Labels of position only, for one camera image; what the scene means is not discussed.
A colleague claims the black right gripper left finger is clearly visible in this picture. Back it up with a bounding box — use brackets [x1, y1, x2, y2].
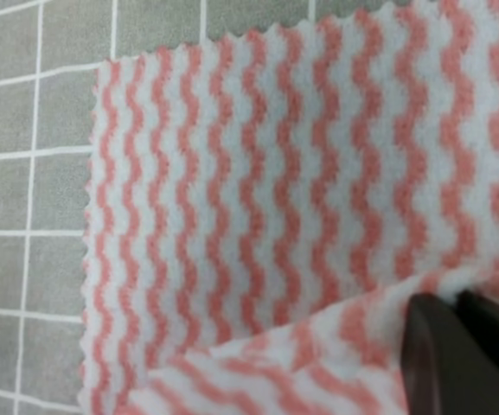
[400, 294, 499, 414]

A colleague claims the pink white wavy striped towel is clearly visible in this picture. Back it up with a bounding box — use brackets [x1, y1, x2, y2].
[78, 1, 499, 414]

